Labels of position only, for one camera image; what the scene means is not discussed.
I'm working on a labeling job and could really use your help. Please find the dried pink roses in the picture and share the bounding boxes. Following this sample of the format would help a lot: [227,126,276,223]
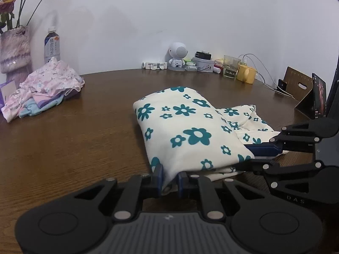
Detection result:
[0,0,64,33]

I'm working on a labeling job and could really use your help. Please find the black tablet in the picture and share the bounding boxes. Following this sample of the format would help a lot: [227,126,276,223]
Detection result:
[312,73,327,119]

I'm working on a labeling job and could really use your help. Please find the pink floral garment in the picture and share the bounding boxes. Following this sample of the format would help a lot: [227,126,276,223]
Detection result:
[1,57,85,123]

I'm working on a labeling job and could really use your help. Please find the white connector strip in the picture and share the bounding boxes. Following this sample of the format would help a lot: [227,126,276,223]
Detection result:
[142,61,168,70]

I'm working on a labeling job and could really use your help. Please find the grey tin box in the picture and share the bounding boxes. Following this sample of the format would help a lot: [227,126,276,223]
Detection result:
[191,57,215,73]

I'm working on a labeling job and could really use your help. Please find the yellow mug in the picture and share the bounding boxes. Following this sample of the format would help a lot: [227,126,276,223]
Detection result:
[236,64,258,84]

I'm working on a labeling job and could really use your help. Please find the white cables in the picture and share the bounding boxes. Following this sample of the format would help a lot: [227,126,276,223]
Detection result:
[238,53,296,98]

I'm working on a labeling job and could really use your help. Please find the brown cardboard stand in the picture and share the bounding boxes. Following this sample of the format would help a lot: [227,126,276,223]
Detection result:
[283,67,327,118]

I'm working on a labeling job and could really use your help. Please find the purple tissue pack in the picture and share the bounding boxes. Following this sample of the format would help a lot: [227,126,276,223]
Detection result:
[0,81,18,109]

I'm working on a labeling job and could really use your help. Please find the white robot figurine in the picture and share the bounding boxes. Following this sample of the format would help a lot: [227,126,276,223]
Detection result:
[167,42,188,72]

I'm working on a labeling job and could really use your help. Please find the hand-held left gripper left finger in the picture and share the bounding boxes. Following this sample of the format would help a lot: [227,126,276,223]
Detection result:
[74,163,163,221]

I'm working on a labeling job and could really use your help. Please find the purple garment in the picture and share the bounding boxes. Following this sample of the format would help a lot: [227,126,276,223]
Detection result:
[33,91,80,109]

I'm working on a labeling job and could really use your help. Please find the black monitor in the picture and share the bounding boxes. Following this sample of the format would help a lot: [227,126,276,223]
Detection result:
[325,54,339,119]

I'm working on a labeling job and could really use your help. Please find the purple textured vase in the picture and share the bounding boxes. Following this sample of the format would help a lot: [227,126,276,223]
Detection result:
[0,25,32,82]

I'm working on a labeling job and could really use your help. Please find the clear glass cup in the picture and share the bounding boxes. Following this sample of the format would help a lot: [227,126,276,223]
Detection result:
[222,55,241,80]

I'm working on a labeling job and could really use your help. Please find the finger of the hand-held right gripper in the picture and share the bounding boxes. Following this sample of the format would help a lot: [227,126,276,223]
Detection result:
[245,117,339,157]
[234,159,329,195]

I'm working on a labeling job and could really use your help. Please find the light blue garment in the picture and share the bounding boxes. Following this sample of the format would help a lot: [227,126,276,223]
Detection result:
[18,97,64,119]

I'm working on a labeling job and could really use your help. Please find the plastic drink bottle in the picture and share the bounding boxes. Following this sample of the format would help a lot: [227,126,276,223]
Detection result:
[44,26,61,64]

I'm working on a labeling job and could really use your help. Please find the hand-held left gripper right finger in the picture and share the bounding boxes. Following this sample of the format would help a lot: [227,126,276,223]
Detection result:
[178,171,265,221]

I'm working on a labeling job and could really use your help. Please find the cream green floral dress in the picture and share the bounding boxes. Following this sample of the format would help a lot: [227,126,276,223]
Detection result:
[133,86,289,193]

